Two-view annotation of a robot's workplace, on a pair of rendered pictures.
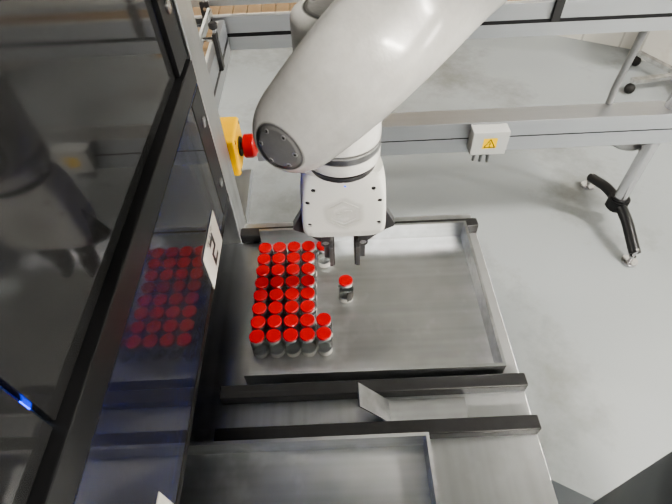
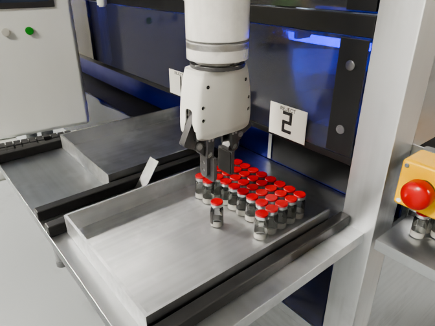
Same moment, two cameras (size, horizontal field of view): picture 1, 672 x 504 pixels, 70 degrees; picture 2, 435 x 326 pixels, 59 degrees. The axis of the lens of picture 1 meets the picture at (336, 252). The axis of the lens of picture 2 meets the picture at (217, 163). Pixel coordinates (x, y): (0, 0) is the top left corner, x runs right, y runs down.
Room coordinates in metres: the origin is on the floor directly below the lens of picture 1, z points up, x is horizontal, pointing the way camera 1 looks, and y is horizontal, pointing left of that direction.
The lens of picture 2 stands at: (0.83, -0.35, 1.26)
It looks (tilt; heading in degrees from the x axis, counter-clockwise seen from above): 27 degrees down; 140
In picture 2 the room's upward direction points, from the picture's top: straight up
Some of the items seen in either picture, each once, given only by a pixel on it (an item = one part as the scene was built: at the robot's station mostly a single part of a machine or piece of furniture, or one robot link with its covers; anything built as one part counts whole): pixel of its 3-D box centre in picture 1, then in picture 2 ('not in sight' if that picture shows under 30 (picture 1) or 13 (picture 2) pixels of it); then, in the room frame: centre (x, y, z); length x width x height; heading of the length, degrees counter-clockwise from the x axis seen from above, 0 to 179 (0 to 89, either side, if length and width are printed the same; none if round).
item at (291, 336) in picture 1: (293, 296); (247, 195); (0.41, 0.07, 0.90); 0.18 x 0.02 x 0.05; 179
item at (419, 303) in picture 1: (367, 295); (198, 221); (0.41, -0.04, 0.90); 0.34 x 0.26 x 0.04; 89
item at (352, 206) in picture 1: (342, 188); (217, 95); (0.42, -0.01, 1.11); 0.10 x 0.07 x 0.11; 90
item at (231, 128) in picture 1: (219, 147); (434, 182); (0.66, 0.19, 0.99); 0.08 x 0.07 x 0.07; 90
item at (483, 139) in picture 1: (488, 139); not in sight; (1.30, -0.52, 0.50); 0.12 x 0.05 x 0.09; 90
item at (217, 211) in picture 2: (345, 289); (217, 213); (0.42, -0.01, 0.90); 0.02 x 0.02 x 0.04
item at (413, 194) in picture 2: (246, 145); (419, 193); (0.66, 0.14, 0.99); 0.04 x 0.04 x 0.04; 0
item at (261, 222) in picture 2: (323, 254); (261, 224); (0.49, 0.02, 0.90); 0.02 x 0.02 x 0.05
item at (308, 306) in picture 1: (308, 295); (238, 199); (0.41, 0.04, 0.90); 0.18 x 0.02 x 0.05; 179
